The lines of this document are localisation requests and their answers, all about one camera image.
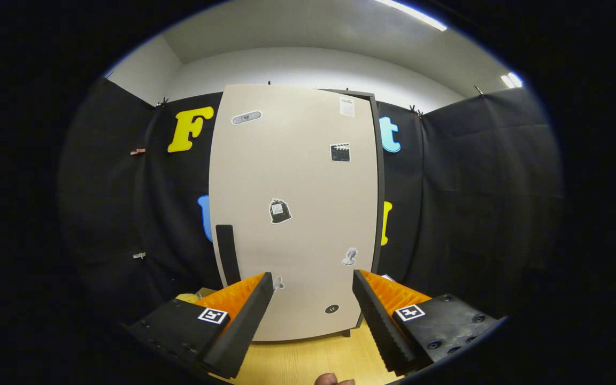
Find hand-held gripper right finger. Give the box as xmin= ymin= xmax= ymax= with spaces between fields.
xmin=352 ymin=269 xmax=504 ymax=375

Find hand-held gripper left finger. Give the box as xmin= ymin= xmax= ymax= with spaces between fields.
xmin=126 ymin=272 xmax=275 ymax=379

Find black door handle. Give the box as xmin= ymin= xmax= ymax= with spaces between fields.
xmin=215 ymin=225 xmax=242 ymax=287

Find dark grey shoe cabinet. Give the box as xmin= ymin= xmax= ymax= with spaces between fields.
xmin=319 ymin=89 xmax=386 ymax=337

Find beige shoe cabinet door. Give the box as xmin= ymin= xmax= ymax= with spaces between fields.
xmin=208 ymin=84 xmax=379 ymax=342

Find black backdrop cloth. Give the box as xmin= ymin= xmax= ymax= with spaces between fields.
xmin=57 ymin=78 xmax=564 ymax=327

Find long ceiling light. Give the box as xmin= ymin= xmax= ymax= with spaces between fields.
xmin=376 ymin=0 xmax=448 ymax=32

